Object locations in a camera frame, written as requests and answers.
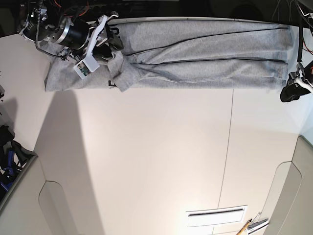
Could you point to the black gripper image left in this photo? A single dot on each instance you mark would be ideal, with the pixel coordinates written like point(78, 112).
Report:
point(76, 36)

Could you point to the yellow pencil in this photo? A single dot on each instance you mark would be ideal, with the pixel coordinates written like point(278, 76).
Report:
point(244, 227)

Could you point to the blue black clamp tool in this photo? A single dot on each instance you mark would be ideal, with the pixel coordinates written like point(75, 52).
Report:
point(13, 158)

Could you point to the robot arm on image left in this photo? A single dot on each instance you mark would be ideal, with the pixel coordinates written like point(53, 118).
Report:
point(40, 22)

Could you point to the grey T-shirt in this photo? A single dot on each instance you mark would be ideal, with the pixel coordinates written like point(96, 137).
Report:
point(187, 54)

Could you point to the white camera box image left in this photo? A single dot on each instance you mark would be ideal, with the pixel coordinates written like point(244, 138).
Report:
point(86, 66)

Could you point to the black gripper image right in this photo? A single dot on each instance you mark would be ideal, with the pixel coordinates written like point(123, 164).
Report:
point(296, 87)

